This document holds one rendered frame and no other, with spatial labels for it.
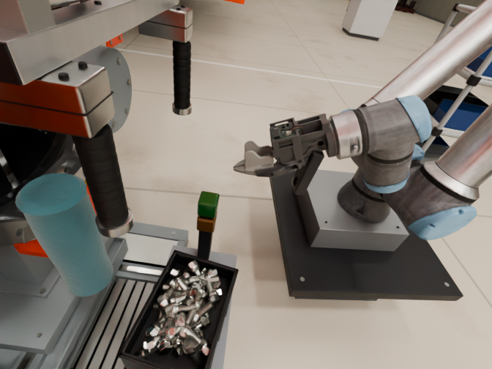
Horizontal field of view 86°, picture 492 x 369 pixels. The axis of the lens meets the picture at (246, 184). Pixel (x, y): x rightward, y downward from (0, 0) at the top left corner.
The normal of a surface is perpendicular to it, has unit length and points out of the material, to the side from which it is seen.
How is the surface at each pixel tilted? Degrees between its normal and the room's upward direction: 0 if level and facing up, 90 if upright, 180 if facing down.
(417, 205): 70
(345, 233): 90
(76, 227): 88
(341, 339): 0
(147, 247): 0
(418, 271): 0
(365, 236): 90
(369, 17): 90
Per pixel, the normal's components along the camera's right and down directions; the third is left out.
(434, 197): -0.65, 0.28
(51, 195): 0.15, -0.74
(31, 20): 0.98, 0.17
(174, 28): -0.08, 0.66
